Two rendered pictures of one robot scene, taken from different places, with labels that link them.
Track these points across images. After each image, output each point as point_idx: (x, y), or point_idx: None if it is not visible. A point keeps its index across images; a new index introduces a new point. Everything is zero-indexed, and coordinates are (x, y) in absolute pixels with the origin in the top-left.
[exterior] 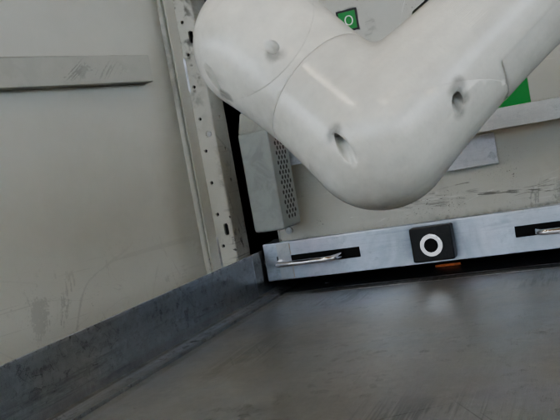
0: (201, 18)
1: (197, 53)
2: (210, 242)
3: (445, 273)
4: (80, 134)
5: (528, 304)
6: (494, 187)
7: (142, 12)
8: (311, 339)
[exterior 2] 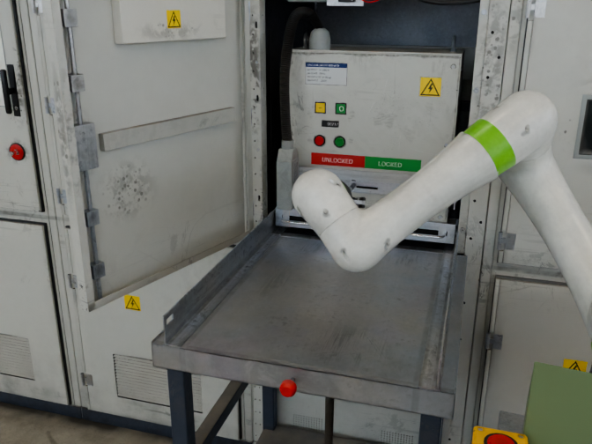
0: (299, 188)
1: (294, 199)
2: (249, 203)
3: None
4: (199, 151)
5: (397, 277)
6: None
7: (233, 81)
8: (303, 278)
